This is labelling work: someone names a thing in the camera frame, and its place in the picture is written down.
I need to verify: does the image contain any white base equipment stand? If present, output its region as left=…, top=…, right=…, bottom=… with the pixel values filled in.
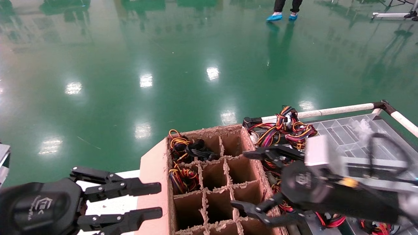
left=372, top=0, right=418, bottom=22

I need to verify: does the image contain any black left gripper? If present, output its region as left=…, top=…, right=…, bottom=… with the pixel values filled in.
left=0, top=178, right=163, bottom=235

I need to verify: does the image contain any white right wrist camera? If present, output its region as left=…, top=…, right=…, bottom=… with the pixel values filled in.
left=305, top=135, right=347, bottom=177

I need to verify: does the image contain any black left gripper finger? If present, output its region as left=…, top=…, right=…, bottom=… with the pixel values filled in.
left=70, top=166, right=162, bottom=203

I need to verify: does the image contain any clear plastic compartment tray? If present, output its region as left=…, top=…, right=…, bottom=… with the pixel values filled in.
left=305, top=113, right=418, bottom=235

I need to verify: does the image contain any person in black trousers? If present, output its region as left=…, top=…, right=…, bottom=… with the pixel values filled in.
left=266, top=0, right=303, bottom=22

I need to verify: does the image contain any grey metal bracket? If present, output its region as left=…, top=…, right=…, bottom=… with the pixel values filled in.
left=0, top=144, right=11, bottom=188

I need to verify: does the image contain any brown cardboard divider box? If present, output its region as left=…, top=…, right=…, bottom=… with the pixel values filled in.
left=136, top=124, right=289, bottom=235

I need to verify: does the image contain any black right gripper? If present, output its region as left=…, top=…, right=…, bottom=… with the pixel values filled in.
left=231, top=145, right=334, bottom=227

